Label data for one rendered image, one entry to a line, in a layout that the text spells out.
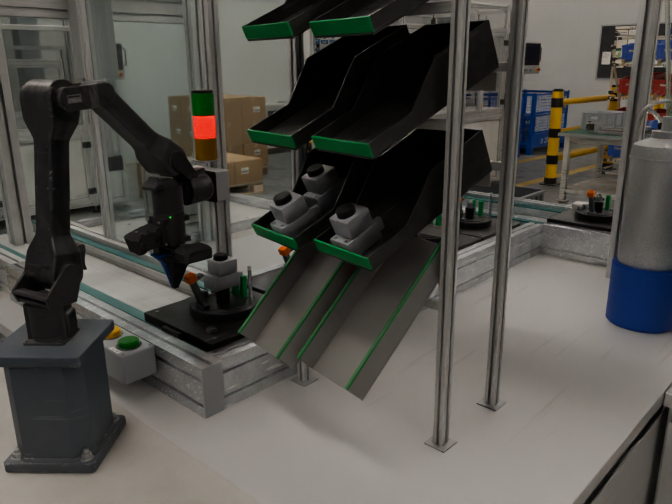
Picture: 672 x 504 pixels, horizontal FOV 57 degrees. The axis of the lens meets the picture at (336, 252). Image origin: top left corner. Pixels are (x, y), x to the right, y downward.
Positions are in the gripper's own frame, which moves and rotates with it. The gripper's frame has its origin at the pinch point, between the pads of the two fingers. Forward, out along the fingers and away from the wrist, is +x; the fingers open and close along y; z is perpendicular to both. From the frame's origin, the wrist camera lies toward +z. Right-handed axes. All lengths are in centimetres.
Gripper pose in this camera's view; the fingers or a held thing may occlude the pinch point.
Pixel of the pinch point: (173, 271)
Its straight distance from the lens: 125.4
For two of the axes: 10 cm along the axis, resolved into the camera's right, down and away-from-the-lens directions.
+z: -6.8, 2.2, -7.0
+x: 0.1, 9.6, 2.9
